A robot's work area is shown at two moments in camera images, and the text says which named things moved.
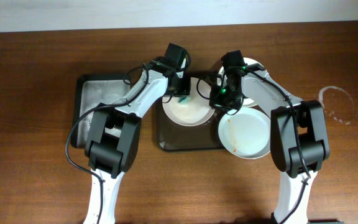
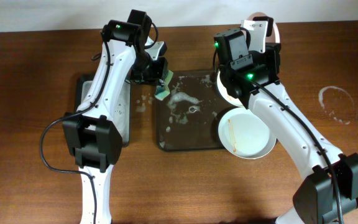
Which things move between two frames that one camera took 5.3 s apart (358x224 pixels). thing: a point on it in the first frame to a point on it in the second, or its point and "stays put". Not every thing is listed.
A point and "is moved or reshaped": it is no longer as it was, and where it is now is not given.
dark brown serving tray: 173,137 stays put
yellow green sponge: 184,100 is moved or reshaped
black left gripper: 181,90 to 155,71
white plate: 192,110 to 275,37
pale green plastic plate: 247,134 stays put
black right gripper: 221,101 to 274,58
